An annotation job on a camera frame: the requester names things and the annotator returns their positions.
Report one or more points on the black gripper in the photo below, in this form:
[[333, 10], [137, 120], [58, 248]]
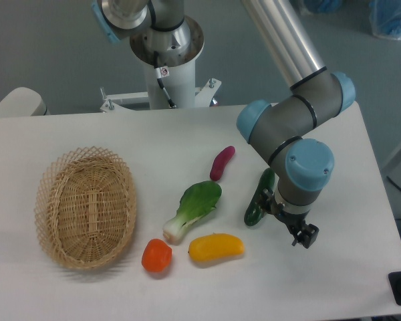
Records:
[[293, 216]]

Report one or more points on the dark green cucumber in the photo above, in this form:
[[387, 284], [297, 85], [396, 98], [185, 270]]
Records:
[[256, 209]]

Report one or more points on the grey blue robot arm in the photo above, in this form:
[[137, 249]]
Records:
[[276, 132]]

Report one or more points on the yellow mango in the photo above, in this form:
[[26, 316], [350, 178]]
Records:
[[215, 246]]

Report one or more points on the green bok choy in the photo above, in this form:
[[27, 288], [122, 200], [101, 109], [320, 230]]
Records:
[[196, 202]]

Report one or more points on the purple sweet potato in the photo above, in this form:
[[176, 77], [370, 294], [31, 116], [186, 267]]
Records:
[[220, 162]]

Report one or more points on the orange bell pepper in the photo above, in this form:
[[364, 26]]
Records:
[[157, 256]]

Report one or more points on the woven wicker basket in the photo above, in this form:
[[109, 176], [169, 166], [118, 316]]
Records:
[[85, 211]]

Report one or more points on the blue plastic bag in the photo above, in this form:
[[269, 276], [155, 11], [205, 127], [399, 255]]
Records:
[[385, 19]]

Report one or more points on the white chair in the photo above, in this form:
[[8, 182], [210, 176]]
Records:
[[22, 102]]

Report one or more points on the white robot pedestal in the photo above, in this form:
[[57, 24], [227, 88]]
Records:
[[168, 59]]

